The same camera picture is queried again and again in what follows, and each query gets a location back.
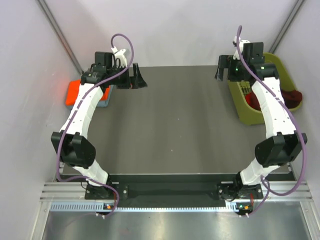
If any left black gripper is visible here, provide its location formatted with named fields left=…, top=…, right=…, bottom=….
left=106, top=63, right=147, bottom=90

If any dark red t-shirt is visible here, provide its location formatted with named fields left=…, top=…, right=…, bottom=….
left=245, top=90, right=303, bottom=111

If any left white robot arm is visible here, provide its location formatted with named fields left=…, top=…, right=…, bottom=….
left=50, top=47, right=148, bottom=199

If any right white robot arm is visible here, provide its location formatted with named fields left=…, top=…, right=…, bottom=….
left=215, top=39, right=308, bottom=198

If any olive green plastic basket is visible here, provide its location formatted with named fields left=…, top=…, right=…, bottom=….
left=227, top=52, right=302, bottom=126

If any folded orange t-shirt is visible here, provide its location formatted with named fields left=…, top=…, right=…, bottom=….
left=65, top=79, right=111, bottom=107

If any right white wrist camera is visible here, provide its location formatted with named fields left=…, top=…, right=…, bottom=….
left=232, top=36, right=250, bottom=60

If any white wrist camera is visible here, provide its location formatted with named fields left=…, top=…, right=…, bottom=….
left=232, top=36, right=250, bottom=60
left=111, top=47, right=131, bottom=62

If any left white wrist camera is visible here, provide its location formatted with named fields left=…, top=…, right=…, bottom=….
left=111, top=47, right=131, bottom=62

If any aluminium frame rail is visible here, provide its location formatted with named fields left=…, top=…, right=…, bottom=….
left=40, top=182, right=312, bottom=205

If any slotted grey cable duct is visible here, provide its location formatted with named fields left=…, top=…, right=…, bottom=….
left=49, top=201, right=253, bottom=213

